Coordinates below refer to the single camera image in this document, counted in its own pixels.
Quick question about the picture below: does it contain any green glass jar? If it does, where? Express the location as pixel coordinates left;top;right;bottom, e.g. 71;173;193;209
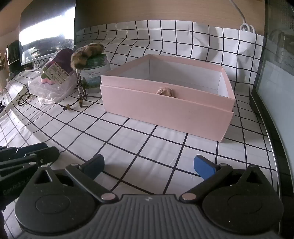
81;53;111;93

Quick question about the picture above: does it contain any black cable loop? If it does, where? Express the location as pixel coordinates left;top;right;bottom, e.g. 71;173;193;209
18;92;33;106

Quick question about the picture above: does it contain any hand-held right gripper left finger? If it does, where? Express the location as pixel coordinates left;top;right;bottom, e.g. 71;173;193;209
34;154;117;204

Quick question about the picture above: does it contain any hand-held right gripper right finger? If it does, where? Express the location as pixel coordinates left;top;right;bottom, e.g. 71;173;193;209
180;155;272;204

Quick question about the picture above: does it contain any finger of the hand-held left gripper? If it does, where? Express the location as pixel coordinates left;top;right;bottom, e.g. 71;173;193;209
0;147;60;178
0;142;48;157

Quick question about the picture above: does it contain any clear plastic bag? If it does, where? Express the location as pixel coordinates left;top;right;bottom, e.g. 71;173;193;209
28;52;79;105

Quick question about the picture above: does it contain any black flat monitor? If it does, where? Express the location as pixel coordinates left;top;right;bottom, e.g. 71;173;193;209
19;0;77;67

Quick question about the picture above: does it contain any beige plush toy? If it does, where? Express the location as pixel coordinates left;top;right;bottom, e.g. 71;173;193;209
156;86;178;98

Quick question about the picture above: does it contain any dark framed curved screen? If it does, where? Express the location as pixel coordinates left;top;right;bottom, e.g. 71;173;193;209
250;0;294;239

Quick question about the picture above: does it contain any beaded brown cord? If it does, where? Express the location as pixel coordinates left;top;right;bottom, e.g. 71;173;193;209
57;99;88;111

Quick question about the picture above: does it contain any checked white tablecloth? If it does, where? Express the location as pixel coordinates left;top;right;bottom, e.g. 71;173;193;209
0;19;279;239

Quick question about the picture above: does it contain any purple plush item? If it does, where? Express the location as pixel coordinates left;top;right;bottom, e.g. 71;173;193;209
40;48;76;86

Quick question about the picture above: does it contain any pink cardboard box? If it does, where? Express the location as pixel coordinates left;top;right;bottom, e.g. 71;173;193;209
100;54;236;142

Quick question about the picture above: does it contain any printed paper label card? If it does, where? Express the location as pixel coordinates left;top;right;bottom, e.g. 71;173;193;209
44;63;69;85

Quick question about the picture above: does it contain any leopard fur pompom keychain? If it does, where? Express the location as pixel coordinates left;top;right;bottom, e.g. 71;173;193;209
70;44;104;101

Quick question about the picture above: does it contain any white cable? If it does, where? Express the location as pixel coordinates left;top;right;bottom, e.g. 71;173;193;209
230;0;255;33

